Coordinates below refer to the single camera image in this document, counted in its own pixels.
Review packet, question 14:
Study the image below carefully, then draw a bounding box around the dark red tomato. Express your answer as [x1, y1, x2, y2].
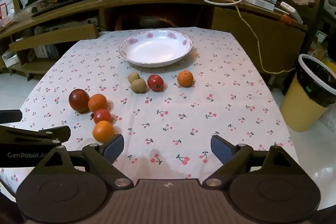
[69, 89, 90, 113]

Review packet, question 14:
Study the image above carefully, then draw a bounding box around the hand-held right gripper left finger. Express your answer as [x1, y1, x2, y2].
[31, 134, 133, 189]

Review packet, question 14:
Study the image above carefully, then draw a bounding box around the cherry print tablecloth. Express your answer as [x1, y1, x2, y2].
[0, 27, 300, 188]

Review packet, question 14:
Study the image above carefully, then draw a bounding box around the wooden keyboard tray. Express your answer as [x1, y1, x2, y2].
[9, 23, 99, 52]

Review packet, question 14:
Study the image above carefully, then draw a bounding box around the yellow trash bin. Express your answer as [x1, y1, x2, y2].
[279, 54, 336, 132]

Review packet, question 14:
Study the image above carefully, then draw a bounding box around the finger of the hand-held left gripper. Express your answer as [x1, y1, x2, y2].
[0, 110, 22, 125]
[0, 125, 71, 148]

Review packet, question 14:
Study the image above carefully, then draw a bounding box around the black trash bag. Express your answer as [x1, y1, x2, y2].
[299, 56, 336, 108]

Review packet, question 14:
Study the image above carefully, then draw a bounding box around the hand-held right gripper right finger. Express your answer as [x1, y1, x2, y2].
[202, 135, 302, 189]

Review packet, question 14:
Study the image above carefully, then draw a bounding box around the white floral plate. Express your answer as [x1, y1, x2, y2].
[118, 29, 193, 67]

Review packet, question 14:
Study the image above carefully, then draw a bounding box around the small orange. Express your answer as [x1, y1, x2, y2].
[177, 70, 194, 87]
[88, 93, 108, 113]
[92, 121, 115, 143]

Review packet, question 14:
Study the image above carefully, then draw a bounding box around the wooden desk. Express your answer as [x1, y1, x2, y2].
[0, 0, 309, 75]

